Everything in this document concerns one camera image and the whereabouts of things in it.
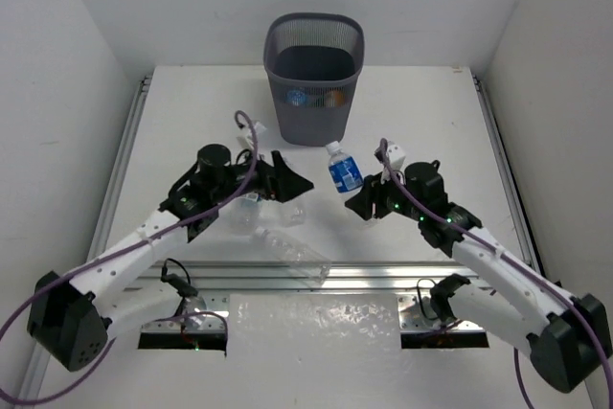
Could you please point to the orange juice bottle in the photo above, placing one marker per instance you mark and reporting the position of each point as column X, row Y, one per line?
column 334, row 99

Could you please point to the aluminium front rail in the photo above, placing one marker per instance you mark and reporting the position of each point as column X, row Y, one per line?
column 431, row 297

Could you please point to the white label water bottle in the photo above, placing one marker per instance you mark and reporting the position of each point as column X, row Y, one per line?
column 245, row 213

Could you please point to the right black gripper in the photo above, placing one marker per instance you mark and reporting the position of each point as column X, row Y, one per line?
column 373, row 189

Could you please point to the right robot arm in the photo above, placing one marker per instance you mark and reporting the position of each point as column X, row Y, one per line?
column 566, row 337

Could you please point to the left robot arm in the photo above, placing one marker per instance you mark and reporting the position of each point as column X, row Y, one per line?
column 71, row 317

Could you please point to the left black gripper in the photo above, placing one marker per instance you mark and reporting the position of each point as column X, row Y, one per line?
column 274, row 181

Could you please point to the small blue cap bottle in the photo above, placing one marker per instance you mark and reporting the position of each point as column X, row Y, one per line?
column 296, row 97

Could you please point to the grey mesh waste bin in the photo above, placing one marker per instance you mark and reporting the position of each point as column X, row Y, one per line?
column 317, row 52

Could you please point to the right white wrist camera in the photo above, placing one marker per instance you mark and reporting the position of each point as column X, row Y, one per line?
column 395, row 154

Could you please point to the blue label water bottle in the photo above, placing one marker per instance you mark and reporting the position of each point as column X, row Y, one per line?
column 347, row 179

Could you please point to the clear crinkled water bottle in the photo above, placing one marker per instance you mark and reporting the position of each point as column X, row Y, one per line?
column 293, row 213

